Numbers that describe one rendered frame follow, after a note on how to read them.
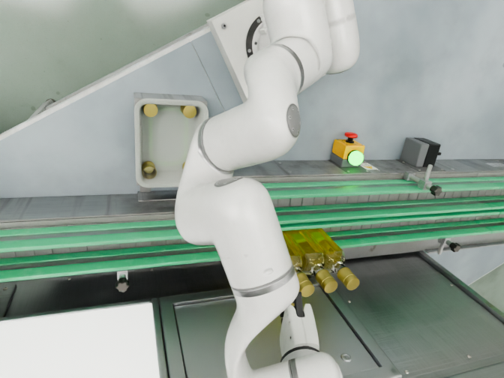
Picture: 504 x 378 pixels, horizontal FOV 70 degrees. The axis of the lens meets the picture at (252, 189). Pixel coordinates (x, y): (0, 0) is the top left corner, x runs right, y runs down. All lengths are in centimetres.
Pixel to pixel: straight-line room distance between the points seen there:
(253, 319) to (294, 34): 40
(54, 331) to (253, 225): 61
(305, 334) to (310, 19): 50
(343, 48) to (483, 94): 91
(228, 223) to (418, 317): 81
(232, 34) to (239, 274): 64
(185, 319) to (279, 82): 62
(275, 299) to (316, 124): 77
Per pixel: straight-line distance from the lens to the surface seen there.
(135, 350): 85
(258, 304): 45
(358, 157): 112
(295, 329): 66
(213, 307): 94
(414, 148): 130
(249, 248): 42
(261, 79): 45
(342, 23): 69
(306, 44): 58
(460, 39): 139
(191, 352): 84
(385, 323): 107
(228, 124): 48
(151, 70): 97
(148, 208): 96
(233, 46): 93
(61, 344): 89
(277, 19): 59
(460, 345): 112
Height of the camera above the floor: 171
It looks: 59 degrees down
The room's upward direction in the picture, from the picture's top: 143 degrees clockwise
